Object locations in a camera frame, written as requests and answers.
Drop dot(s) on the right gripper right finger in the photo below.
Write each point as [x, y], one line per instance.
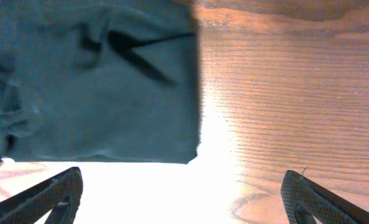
[307, 202]

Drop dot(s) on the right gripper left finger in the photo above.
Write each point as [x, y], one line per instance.
[59, 196]

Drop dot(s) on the black shirt with white logo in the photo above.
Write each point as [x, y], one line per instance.
[98, 81]

